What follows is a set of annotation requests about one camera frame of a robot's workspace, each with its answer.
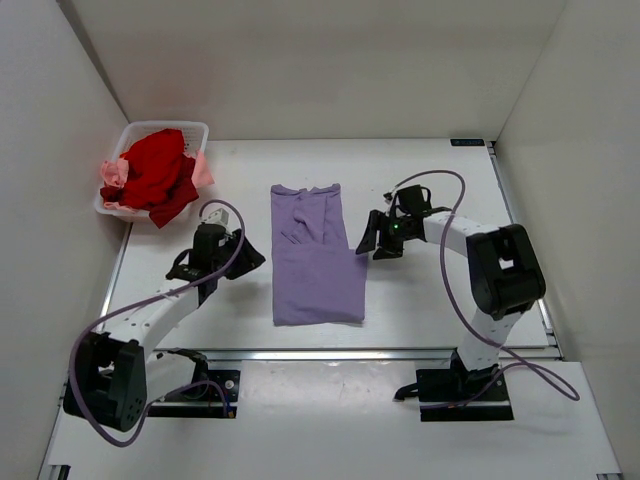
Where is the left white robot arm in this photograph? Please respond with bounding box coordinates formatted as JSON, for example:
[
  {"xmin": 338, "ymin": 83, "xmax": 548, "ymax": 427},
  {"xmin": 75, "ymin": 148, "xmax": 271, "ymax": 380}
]
[{"xmin": 62, "ymin": 200, "xmax": 265, "ymax": 447}]

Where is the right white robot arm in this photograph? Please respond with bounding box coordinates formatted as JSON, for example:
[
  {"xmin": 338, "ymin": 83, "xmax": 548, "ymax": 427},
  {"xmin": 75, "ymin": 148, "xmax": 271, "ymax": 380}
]
[{"xmin": 356, "ymin": 185, "xmax": 546, "ymax": 402}]

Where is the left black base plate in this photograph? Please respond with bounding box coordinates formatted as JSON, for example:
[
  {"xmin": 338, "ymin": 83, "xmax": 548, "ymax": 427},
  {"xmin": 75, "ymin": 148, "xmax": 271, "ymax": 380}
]
[{"xmin": 148, "ymin": 349, "xmax": 241, "ymax": 419}]

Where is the aluminium rail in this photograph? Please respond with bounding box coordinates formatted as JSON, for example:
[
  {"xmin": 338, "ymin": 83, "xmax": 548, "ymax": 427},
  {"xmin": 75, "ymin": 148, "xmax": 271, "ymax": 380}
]
[{"xmin": 89, "ymin": 312, "xmax": 566, "ymax": 364}]

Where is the white plastic basket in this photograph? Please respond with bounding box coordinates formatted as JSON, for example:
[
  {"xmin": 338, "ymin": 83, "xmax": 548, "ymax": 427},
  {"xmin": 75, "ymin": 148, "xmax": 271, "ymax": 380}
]
[{"xmin": 94, "ymin": 120, "xmax": 209, "ymax": 223}]

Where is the purple t-shirt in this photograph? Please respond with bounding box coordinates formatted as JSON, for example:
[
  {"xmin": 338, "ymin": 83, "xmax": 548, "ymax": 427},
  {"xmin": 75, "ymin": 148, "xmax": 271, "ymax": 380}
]
[{"xmin": 270, "ymin": 184, "xmax": 368, "ymax": 326}]

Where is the pink t-shirt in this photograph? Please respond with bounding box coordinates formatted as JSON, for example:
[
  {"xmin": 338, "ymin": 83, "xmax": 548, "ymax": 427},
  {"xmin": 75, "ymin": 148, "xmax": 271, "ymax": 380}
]
[{"xmin": 100, "ymin": 153, "xmax": 214, "ymax": 218}]

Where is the dark red t-shirt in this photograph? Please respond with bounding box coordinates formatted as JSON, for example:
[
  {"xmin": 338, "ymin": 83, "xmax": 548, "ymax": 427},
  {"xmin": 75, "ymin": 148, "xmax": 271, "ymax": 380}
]
[{"xmin": 94, "ymin": 154, "xmax": 201, "ymax": 228}]

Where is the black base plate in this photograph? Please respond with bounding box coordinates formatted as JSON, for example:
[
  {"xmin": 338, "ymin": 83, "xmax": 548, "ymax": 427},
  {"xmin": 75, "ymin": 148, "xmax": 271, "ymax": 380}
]
[
  {"xmin": 148, "ymin": 349, "xmax": 241, "ymax": 419},
  {"xmin": 393, "ymin": 369, "xmax": 514, "ymax": 422}
]

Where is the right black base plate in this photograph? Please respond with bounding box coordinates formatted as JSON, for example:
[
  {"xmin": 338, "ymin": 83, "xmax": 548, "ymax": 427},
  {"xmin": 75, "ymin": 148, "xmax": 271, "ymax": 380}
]
[{"xmin": 393, "ymin": 369, "xmax": 514, "ymax": 422}]

